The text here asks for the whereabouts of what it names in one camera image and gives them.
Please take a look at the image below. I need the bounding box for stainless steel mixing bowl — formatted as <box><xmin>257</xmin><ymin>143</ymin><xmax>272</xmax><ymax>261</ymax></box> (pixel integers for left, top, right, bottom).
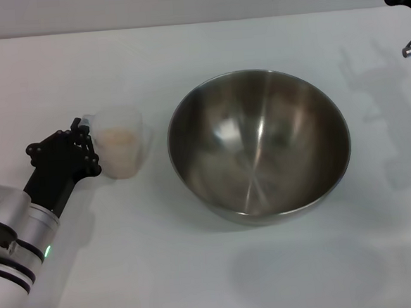
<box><xmin>162</xmin><ymin>63</ymin><xmax>357</xmax><ymax>233</ymax></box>

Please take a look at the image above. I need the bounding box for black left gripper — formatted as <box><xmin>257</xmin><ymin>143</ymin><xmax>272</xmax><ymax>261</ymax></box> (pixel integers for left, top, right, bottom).
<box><xmin>18</xmin><ymin>115</ymin><xmax>107</xmax><ymax>221</ymax></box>

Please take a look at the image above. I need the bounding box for translucent plastic measuring cup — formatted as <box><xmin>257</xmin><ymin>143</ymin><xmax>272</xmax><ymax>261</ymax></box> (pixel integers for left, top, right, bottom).
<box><xmin>81</xmin><ymin>106</ymin><xmax>148</xmax><ymax>181</ymax></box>

